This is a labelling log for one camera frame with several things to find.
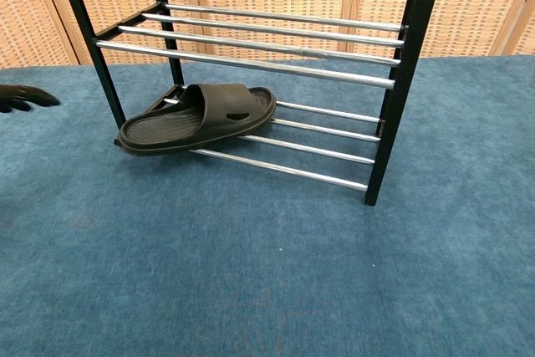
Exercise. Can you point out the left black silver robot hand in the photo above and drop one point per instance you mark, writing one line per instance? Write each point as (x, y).
(21, 95)

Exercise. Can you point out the black rubber slipper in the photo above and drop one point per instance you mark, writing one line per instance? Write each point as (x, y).
(217, 114)

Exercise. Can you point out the black chrome shoe rack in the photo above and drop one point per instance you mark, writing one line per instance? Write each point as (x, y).
(418, 60)

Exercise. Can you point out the blue felt table cover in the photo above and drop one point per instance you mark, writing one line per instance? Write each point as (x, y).
(267, 269)

